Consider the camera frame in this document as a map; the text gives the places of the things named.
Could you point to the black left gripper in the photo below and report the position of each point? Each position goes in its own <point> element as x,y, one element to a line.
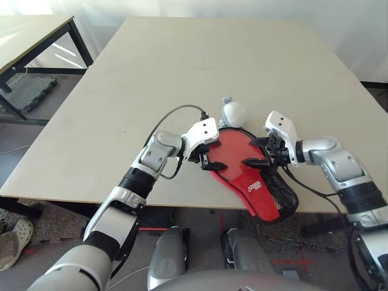
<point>200,156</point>

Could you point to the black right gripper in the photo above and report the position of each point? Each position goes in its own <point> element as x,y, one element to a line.
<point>277,153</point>

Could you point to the red black paddle case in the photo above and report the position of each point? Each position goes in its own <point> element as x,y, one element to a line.
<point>260,197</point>

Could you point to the white grey plush ball charm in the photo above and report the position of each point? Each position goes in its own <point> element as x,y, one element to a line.
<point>235,113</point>

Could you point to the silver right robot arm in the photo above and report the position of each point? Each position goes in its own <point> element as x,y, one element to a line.
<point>333,151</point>

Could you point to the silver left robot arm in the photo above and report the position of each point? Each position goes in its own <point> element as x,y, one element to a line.
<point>157,151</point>

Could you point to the dark speckled floor mat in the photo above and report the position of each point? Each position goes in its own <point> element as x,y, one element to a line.
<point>60,221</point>
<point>288,233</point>

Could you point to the grey right robot leg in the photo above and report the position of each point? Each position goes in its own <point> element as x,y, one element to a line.
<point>250,254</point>

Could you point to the grey robot leg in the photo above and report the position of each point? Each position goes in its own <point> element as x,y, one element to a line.
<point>165,257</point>
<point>250,254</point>

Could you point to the grey left robot leg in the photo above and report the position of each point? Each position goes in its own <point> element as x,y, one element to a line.
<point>165,257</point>

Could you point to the grey robot torso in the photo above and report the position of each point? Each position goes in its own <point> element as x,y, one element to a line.
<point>227,282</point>

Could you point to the grey interlocking foam mat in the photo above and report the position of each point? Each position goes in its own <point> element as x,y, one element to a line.
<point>30,91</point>

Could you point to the white perforated clog shoe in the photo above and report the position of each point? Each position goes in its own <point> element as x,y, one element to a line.
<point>22,228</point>

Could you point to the khaki trouser leg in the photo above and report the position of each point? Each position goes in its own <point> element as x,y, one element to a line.
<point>7,251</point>

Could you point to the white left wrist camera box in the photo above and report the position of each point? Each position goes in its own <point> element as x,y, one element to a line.
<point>203,130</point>

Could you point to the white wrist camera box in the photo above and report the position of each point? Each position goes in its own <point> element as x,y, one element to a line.
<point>203,130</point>
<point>282,122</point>

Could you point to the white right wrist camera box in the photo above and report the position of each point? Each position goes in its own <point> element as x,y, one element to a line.
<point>282,122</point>

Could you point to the beige side table black frame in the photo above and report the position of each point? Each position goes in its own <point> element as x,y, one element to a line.
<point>27,33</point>

